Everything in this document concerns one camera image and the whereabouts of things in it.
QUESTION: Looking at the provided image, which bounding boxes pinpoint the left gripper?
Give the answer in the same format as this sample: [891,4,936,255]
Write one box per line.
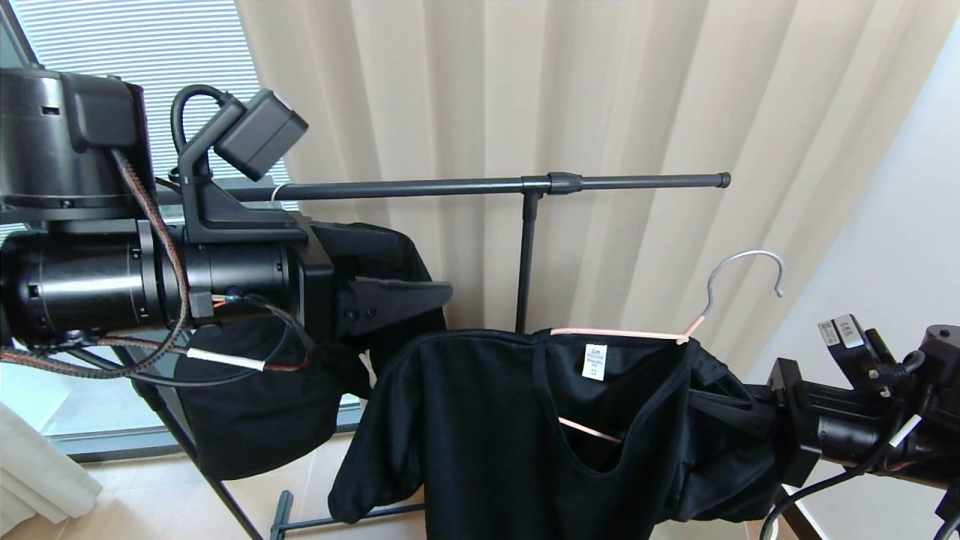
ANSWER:
[0,216,455,355]

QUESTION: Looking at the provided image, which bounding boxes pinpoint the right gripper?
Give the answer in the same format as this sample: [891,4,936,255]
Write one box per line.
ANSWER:
[769,358,912,488]

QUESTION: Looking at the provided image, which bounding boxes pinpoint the black shorts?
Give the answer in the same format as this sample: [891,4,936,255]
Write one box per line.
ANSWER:
[131,221,451,481]

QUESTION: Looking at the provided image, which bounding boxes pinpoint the black garment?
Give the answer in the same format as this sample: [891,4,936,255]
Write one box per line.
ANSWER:
[328,328,796,540]

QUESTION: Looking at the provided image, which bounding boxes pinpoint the pink clothes hanger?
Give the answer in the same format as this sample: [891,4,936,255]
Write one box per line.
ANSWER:
[551,250,786,443]

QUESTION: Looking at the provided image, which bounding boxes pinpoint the black clothes rack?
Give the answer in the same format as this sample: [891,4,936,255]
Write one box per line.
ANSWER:
[124,172,732,540]

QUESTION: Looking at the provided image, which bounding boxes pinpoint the beige curtain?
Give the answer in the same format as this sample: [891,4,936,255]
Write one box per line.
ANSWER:
[0,401,104,526]
[234,0,960,451]

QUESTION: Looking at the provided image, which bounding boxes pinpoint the window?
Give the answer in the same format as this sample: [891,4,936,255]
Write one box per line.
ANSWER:
[0,0,368,458]

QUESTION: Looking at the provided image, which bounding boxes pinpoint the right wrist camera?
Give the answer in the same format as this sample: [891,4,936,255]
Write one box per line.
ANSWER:
[817,313,927,398]

